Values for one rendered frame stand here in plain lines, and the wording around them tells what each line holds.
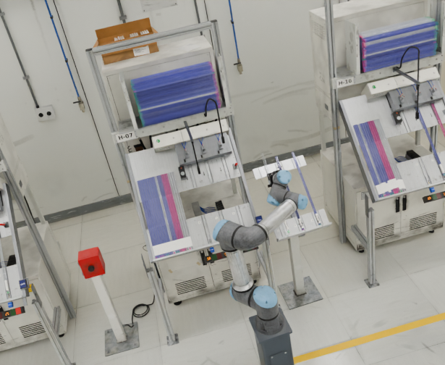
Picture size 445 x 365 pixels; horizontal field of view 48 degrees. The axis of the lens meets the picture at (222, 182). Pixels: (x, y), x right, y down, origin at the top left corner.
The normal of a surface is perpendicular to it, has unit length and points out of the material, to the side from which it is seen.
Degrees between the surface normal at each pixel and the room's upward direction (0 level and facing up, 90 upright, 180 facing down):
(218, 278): 90
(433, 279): 0
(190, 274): 89
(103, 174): 90
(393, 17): 90
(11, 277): 47
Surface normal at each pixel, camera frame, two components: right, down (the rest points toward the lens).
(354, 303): -0.17, -0.84
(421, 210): 0.20, 0.48
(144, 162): 0.02, -0.25
